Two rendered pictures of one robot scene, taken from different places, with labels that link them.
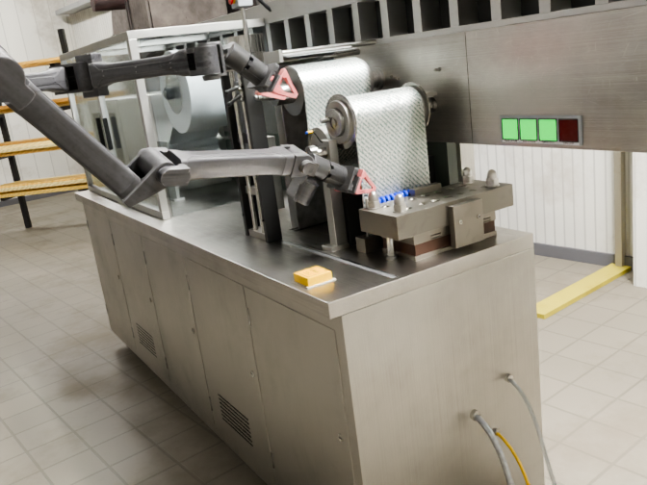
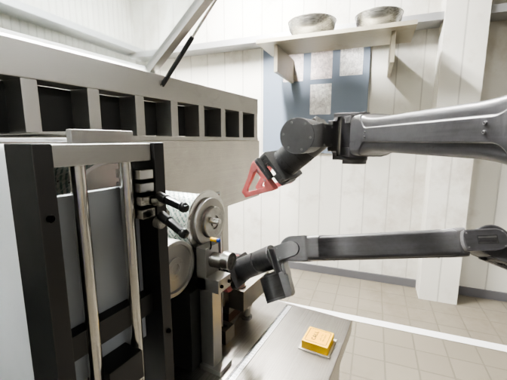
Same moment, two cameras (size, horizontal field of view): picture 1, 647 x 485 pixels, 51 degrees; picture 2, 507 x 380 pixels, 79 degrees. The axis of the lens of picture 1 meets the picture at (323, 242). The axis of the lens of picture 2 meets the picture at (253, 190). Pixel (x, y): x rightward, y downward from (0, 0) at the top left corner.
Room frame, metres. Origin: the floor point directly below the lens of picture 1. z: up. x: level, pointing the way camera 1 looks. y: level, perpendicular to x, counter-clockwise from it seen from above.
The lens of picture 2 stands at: (2.11, 0.58, 1.44)
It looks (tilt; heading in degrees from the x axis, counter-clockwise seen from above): 9 degrees down; 239
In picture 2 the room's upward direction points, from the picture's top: straight up
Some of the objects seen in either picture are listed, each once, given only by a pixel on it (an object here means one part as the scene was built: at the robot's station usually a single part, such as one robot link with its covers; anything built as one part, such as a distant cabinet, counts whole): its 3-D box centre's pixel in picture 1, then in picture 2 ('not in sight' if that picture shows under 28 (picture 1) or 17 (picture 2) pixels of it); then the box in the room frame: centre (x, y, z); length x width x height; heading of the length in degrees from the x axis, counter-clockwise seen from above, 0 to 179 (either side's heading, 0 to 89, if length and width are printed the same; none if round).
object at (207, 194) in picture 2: (340, 121); (207, 221); (1.83, -0.09, 1.25); 0.15 x 0.01 x 0.15; 30
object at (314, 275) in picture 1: (312, 276); (318, 340); (1.58, 0.04, 0.91); 0.07 x 0.07 x 0.02; 30
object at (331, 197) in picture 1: (328, 195); (215, 308); (1.84, -0.03, 1.05); 0.06 x 0.05 x 0.31; 120
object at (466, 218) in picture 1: (467, 223); not in sight; (1.69, -0.37, 0.96); 0.10 x 0.03 x 0.11; 120
